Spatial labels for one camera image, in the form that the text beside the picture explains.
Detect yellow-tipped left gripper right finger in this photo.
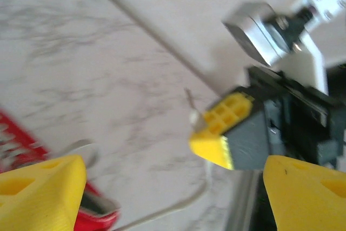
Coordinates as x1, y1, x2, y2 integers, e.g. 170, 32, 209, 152
263, 155, 346, 231

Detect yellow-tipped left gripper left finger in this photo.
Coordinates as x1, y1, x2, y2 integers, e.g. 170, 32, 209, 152
0, 154, 88, 231

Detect white shoelace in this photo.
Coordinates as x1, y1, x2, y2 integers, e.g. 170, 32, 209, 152
61, 87, 210, 231

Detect small red sneaker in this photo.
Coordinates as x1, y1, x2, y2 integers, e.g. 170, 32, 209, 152
0, 109, 121, 231

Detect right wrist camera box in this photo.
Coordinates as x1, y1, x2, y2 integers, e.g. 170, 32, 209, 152
221, 2, 308, 67

